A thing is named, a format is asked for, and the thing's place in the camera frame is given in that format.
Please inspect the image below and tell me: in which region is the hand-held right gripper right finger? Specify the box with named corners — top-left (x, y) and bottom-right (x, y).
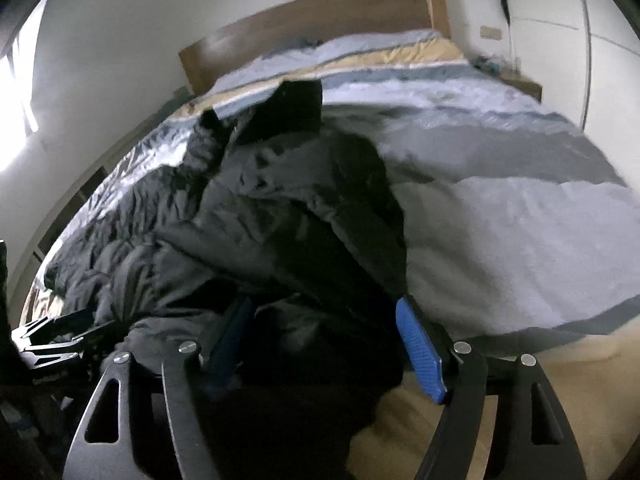
top-left (394, 295), bottom-right (587, 480)

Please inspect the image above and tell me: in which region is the wooden nightstand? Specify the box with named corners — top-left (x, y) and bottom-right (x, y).
top-left (499, 70), bottom-right (544, 102)

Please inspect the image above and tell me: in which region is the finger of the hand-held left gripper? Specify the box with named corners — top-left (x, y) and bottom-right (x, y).
top-left (11, 306), bottom-right (98, 370)

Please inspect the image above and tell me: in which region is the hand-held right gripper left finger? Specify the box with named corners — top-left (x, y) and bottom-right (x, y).
top-left (62, 297), bottom-right (254, 480)

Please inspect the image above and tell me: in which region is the wooden headboard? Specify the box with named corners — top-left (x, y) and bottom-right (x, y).
top-left (178, 0), bottom-right (451, 95)

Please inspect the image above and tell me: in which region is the black puffer jacket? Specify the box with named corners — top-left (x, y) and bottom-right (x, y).
top-left (44, 79), bottom-right (408, 480)

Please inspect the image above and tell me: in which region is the white wardrobe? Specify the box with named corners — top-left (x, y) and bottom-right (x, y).
top-left (497, 0), bottom-right (640, 133)

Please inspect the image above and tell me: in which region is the striped duvet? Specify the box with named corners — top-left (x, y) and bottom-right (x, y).
top-left (42, 29), bottom-right (640, 342)

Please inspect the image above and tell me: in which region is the bright window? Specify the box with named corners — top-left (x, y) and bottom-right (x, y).
top-left (0, 5), bottom-right (42, 173)

